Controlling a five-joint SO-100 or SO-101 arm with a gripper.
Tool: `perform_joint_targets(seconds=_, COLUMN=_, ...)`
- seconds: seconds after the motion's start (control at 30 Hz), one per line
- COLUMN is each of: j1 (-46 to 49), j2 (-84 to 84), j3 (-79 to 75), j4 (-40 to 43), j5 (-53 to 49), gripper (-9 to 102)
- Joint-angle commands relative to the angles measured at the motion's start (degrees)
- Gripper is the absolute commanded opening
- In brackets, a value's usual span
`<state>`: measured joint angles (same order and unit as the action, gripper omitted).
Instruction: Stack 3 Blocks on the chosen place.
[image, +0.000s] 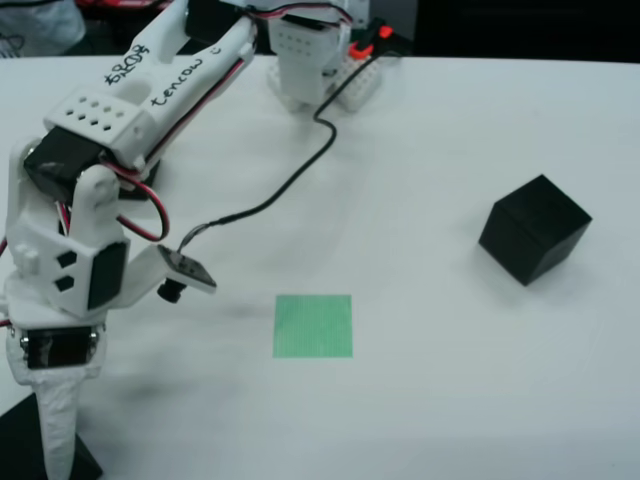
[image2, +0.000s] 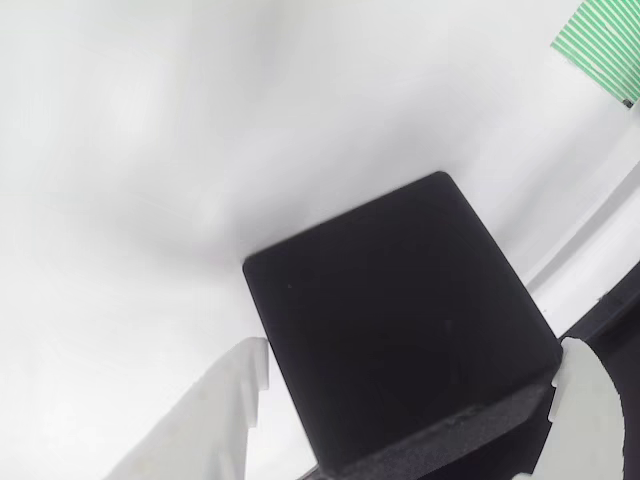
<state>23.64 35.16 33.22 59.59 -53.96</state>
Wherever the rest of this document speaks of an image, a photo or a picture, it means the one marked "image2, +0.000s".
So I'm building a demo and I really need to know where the black cube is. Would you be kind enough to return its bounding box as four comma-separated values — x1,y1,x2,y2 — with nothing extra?
242,170,565,480

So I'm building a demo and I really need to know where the black partition panel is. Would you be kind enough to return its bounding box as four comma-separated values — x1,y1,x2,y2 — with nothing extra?
557,279,640,480

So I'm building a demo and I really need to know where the green striped edge strip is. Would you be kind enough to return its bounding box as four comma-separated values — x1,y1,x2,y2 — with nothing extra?
549,0,640,109

